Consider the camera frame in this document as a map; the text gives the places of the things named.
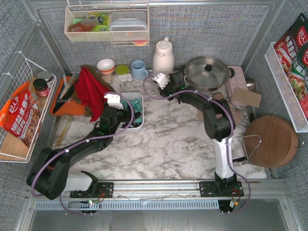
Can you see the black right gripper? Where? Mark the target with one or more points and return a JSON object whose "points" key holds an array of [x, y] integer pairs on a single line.
{"points": [[176, 78]]}

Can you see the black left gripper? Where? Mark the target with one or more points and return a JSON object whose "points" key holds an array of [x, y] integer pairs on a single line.
{"points": [[125, 114]]}

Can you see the white storage basket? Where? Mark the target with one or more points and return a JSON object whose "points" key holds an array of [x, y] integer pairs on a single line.
{"points": [[133, 127]]}

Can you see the pink striped cloth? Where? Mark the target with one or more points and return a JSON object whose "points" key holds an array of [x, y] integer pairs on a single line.
{"points": [[235, 112]]}

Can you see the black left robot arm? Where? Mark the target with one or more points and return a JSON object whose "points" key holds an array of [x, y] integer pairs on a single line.
{"points": [[49, 173]]}

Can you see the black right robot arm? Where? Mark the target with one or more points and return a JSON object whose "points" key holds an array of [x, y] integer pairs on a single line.
{"points": [[218, 122]]}

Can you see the white thermos jug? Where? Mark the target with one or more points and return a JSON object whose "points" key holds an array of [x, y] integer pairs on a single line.
{"points": [[163, 60]]}

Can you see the stainless steel pan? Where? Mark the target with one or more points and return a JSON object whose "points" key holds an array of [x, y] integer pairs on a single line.
{"points": [[207, 73]]}

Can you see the red cloth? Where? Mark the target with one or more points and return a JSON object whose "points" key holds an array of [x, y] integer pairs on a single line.
{"points": [[90, 89]]}

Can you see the blue mug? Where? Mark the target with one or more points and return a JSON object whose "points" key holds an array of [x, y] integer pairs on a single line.
{"points": [[139, 70]]}

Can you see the green lid cup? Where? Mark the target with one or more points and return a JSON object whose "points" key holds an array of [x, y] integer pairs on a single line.
{"points": [[122, 72]]}

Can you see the white orange bowl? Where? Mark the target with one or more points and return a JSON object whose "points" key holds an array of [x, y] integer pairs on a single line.
{"points": [[106, 66]]}

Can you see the pink tray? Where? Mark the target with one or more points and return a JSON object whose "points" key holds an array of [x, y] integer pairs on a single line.
{"points": [[237, 80]]}

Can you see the brown sponge pad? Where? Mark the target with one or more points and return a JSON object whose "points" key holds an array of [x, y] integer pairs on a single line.
{"points": [[246, 97]]}

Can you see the dark lid jar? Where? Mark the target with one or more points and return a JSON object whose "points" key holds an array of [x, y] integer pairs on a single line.
{"points": [[41, 87]]}

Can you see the clear plastic container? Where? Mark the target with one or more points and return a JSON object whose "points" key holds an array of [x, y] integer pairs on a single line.
{"points": [[128, 25]]}

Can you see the red snack bag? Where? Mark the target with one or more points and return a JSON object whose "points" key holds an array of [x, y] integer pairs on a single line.
{"points": [[19, 117]]}

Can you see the round wooden cutting board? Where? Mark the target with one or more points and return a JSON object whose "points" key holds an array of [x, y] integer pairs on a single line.
{"points": [[270, 142]]}

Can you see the red seasoning packets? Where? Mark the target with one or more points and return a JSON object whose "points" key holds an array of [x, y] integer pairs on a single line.
{"points": [[292, 52]]}

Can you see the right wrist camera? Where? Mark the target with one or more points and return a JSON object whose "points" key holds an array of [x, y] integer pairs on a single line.
{"points": [[161, 79]]}

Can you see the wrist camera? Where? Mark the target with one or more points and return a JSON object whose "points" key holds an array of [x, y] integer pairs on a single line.
{"points": [[161, 79], [114, 100]]}

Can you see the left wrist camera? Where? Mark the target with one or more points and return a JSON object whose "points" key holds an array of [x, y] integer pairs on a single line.
{"points": [[114, 100]]}

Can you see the white wall shelf basket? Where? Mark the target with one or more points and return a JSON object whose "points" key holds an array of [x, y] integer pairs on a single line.
{"points": [[100, 32]]}

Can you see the white wire basket left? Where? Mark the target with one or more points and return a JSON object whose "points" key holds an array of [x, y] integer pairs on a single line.
{"points": [[11, 148]]}

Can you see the white wire basket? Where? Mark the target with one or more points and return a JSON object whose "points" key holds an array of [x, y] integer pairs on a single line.
{"points": [[290, 101], [11, 148]]}

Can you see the white wire basket right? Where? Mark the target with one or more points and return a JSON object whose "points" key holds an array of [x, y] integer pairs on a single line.
{"points": [[290, 101]]}

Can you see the metal rail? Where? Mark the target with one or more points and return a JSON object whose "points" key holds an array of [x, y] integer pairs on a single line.
{"points": [[160, 189]]}

